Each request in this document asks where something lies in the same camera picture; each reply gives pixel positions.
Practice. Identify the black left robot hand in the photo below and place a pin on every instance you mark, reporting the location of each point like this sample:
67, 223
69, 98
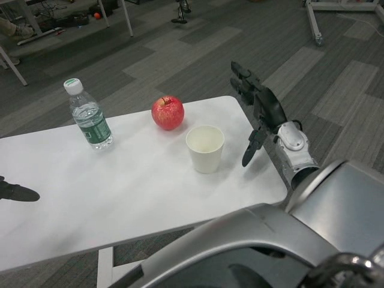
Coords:
16, 194

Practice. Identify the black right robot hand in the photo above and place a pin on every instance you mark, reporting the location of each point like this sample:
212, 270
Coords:
270, 105

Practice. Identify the white paper cup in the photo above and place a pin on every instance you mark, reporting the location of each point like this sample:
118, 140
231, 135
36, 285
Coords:
205, 150

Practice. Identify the red apple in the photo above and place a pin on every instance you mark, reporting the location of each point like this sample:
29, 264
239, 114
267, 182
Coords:
168, 114

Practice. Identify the clear plastic water bottle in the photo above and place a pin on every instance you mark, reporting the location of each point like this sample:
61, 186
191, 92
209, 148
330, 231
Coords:
93, 126

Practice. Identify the slanted white desk leg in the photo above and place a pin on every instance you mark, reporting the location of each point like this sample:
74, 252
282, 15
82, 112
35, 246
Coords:
13, 67

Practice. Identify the black metal stand legs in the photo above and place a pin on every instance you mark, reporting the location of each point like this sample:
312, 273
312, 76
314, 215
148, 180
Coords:
180, 13

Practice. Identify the silver robot chest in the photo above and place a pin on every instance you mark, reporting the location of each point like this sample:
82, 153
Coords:
270, 240

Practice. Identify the white desk leg with foot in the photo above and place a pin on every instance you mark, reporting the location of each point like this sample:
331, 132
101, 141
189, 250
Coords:
36, 31

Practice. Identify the thin white desk leg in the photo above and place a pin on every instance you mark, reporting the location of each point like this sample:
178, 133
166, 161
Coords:
104, 15
127, 21

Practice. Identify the person's leg with shoe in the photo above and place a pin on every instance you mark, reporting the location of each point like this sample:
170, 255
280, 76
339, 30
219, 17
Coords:
13, 28

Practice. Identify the black bag on floor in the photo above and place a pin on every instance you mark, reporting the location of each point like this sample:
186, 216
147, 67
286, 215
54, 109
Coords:
75, 20

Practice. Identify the white wheeled stand frame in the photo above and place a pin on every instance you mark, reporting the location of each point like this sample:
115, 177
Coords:
313, 22

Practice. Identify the white table leg frame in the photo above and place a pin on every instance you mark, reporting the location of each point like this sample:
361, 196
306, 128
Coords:
105, 268

